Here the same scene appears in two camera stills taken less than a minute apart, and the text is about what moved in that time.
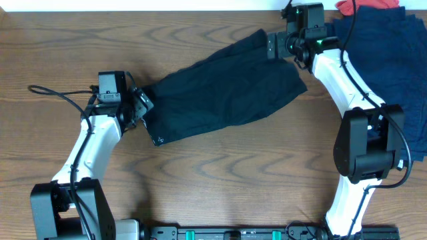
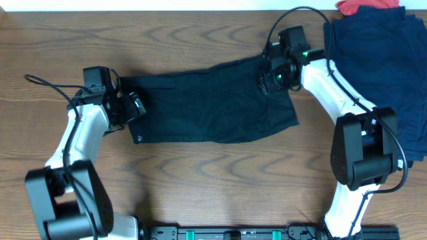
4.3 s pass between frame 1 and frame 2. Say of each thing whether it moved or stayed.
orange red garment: stayed
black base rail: stayed
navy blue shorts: stayed
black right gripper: moved
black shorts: moved
